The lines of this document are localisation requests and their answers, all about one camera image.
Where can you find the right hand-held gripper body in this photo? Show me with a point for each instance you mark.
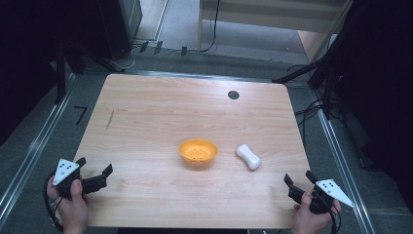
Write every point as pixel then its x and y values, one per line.
pixel 328 192

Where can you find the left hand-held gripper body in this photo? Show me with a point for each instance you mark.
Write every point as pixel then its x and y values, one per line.
pixel 66 171

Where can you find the white soap bar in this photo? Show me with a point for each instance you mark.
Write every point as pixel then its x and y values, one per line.
pixel 248 157

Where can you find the yellow plastic perforated bowl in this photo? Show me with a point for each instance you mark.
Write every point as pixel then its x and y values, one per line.
pixel 198 152

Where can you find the person's right hand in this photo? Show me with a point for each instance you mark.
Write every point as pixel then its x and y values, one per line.
pixel 308 217

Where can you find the person's left hand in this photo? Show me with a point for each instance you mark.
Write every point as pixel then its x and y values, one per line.
pixel 74 208

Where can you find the black metal stand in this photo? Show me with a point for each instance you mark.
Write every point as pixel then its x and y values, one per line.
pixel 326 84
pixel 60 74

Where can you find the dark round table grommet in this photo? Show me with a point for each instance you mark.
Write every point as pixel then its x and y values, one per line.
pixel 233 95

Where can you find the black tape strip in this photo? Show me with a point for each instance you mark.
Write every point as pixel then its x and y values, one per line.
pixel 183 51
pixel 158 47
pixel 143 46

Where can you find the dark cabinet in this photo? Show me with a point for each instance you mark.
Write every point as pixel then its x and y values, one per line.
pixel 120 26

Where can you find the metal floor rail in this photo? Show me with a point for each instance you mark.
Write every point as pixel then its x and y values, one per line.
pixel 195 76
pixel 35 149
pixel 341 162

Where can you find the white furniture frame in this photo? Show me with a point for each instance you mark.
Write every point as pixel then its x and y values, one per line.
pixel 269 14

